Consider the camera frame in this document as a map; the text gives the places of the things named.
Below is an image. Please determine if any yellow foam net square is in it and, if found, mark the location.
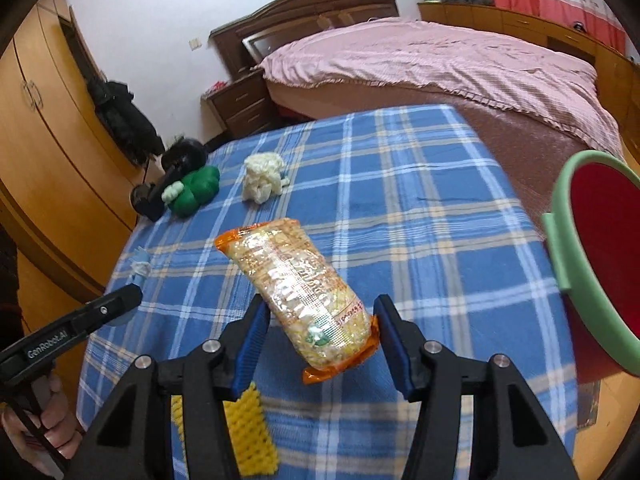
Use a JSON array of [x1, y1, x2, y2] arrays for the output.
[[170, 381, 280, 478]]

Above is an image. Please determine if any orange snack bag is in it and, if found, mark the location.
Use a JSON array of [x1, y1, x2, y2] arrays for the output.
[[215, 218, 380, 385]]

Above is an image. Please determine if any red green-rimmed trash bin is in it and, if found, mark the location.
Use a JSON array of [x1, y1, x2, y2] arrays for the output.
[[541, 151, 639, 384]]

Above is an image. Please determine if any person's left hand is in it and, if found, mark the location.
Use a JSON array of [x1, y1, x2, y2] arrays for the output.
[[1, 373, 82, 479]]

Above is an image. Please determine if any magazine on floor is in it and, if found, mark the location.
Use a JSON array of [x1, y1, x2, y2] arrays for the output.
[[577, 380, 601, 431]]

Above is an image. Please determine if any wooden wardrobe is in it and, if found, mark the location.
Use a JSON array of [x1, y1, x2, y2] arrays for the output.
[[1, 0, 144, 330]]

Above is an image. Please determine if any green clover toy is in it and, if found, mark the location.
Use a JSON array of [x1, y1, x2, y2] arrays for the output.
[[162, 166, 220, 218]]

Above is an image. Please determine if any black hanging jacket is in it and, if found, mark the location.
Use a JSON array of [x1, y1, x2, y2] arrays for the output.
[[86, 77, 165, 166]]

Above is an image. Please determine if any blue plaid tablecloth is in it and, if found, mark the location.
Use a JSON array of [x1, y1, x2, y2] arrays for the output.
[[77, 105, 577, 479]]

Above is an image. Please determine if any pink item on nightstand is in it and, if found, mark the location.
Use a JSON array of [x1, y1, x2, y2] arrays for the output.
[[202, 80, 229, 100]]

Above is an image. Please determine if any dark wooden nightstand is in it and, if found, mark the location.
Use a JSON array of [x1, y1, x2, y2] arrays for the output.
[[203, 68, 280, 140]]

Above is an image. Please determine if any dark wooden headboard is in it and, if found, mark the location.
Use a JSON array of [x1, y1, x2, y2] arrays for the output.
[[209, 0, 399, 79]]

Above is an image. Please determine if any bed with pink cover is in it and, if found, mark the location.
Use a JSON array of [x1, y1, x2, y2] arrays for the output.
[[260, 18, 624, 210]]

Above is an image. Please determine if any long wooden cabinet desk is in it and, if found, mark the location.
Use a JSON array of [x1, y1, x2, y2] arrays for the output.
[[418, 2, 640, 157]]

